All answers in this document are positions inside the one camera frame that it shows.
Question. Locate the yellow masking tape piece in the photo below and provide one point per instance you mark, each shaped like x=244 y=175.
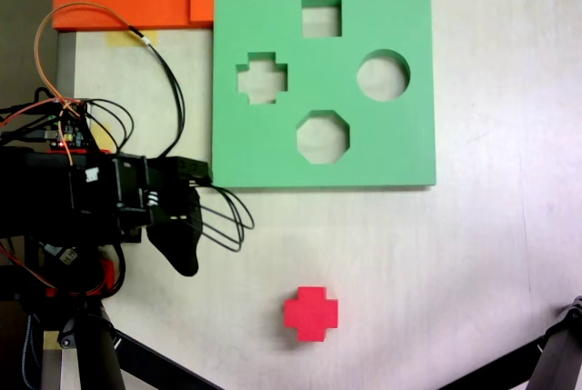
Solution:
x=51 y=341
x=103 y=135
x=118 y=39

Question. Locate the red cross columnar block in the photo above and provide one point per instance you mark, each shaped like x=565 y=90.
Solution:
x=311 y=315

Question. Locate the black driver board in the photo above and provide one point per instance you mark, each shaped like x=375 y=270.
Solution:
x=68 y=257

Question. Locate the black notched tripod leg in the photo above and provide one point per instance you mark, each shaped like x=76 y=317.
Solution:
x=559 y=349

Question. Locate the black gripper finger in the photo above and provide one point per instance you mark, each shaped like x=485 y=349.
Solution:
x=179 y=249

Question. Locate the black tripod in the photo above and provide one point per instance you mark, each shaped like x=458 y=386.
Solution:
x=95 y=353

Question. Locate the green shape hole board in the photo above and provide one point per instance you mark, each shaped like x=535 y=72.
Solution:
x=318 y=167

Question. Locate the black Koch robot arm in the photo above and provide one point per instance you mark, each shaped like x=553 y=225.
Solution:
x=45 y=190

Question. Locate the red printed arm base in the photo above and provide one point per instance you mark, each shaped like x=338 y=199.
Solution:
x=107 y=272

